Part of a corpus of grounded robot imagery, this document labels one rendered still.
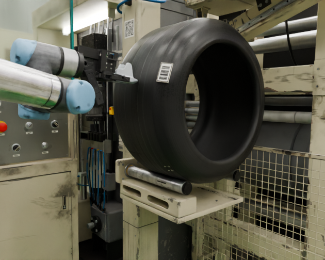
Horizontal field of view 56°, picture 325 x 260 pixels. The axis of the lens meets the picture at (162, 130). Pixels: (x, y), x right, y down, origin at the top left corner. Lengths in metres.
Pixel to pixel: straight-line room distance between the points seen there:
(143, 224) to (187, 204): 0.44
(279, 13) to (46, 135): 1.17
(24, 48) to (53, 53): 0.07
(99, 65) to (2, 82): 0.35
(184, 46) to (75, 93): 0.42
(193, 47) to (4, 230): 1.12
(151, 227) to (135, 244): 0.10
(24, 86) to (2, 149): 0.92
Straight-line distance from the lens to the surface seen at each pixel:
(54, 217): 1.62
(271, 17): 1.41
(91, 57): 0.88
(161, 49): 0.96
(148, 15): 1.41
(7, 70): 0.61
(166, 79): 0.90
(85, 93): 0.69
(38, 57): 0.80
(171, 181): 1.08
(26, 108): 0.79
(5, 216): 1.54
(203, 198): 1.26
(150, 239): 1.52
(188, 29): 1.01
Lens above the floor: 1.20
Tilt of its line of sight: 6 degrees down
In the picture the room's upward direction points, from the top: 1 degrees clockwise
